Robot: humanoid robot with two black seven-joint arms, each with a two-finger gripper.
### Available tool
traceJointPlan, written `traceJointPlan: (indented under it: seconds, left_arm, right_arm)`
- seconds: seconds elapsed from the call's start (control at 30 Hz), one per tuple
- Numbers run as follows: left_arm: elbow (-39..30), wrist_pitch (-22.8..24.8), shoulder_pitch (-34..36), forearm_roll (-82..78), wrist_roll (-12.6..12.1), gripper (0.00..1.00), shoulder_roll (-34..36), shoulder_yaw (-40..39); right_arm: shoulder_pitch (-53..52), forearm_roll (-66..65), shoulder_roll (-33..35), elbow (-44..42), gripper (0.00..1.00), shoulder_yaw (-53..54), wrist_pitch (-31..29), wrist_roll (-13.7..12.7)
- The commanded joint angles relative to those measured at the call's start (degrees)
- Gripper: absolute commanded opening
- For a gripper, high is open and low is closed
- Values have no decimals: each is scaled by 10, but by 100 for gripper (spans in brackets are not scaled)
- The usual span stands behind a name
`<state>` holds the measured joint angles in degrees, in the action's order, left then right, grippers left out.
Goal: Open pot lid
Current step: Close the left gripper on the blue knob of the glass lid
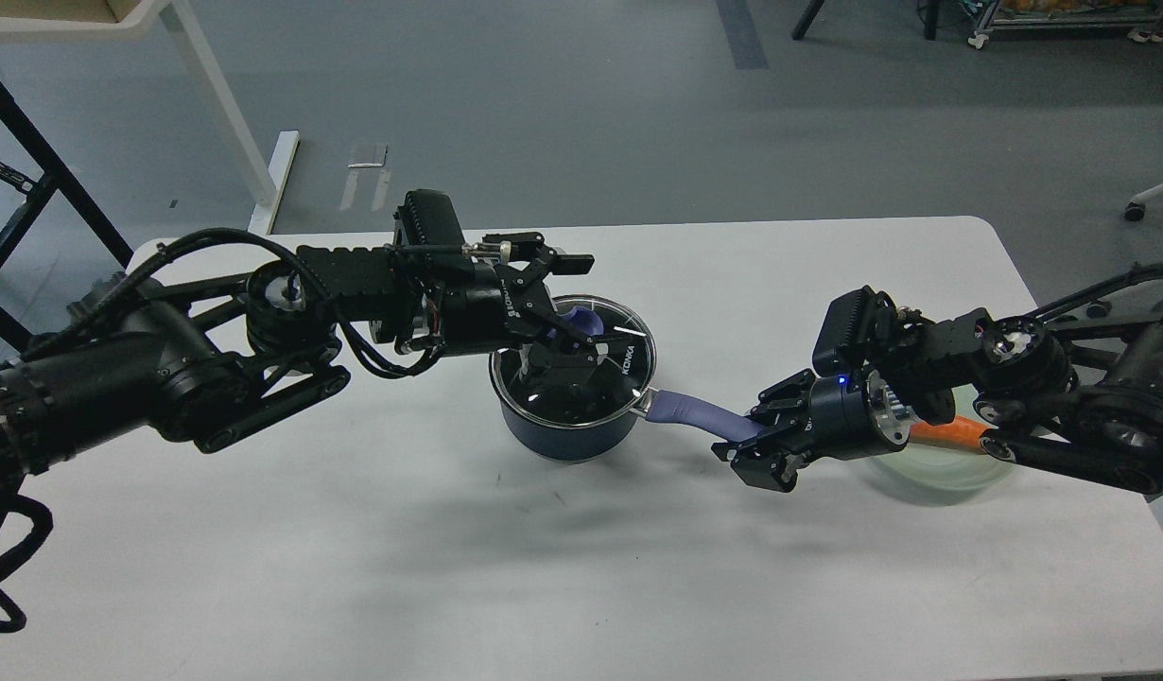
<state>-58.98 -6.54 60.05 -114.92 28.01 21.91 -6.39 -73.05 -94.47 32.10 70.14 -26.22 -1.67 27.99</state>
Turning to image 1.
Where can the translucent green plate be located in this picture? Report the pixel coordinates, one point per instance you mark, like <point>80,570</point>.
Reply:
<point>940,470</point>

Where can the office chair base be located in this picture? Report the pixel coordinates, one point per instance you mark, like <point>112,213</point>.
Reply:
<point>1099,306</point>

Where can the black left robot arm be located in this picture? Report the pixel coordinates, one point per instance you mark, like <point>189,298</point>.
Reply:
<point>223,333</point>

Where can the black metal rack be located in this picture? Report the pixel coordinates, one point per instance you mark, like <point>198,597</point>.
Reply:
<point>56,180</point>

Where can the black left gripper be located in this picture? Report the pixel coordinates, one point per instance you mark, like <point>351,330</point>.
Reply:
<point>487,308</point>

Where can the white table leg frame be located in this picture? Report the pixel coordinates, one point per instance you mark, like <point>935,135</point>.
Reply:
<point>122,21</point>

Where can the glass pot lid purple knob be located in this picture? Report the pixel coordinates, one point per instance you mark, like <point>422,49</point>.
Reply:
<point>627,361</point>

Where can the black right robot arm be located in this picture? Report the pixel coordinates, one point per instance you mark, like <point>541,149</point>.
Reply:
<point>1077,398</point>

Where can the orange toy carrot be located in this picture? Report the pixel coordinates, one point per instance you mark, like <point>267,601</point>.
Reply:
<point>962,434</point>

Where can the wheeled metal cart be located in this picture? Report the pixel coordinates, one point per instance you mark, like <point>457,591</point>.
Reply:
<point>1140,21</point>

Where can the black furniture leg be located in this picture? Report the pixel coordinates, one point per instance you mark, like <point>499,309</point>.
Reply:
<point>806,18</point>

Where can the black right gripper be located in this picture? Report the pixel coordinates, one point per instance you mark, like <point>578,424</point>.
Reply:
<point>846,418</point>

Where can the dark blue pot purple handle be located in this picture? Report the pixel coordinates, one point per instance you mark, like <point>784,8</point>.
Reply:
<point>664,407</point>

